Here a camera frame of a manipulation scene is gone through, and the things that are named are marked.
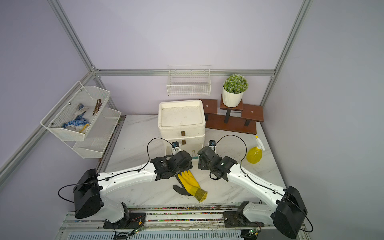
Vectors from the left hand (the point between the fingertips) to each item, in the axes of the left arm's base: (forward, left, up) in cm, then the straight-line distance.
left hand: (186, 161), depth 81 cm
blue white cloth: (+9, +51, +21) cm, 56 cm away
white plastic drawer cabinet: (+21, +3, +11) cm, 24 cm away
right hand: (0, -12, -1) cm, 12 cm away
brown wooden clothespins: (+24, +49, +20) cm, 58 cm away
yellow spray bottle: (+11, -44, -12) cm, 46 cm away
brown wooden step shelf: (+35, -39, -2) cm, 52 cm away
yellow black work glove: (-10, -2, -10) cm, 15 cm away
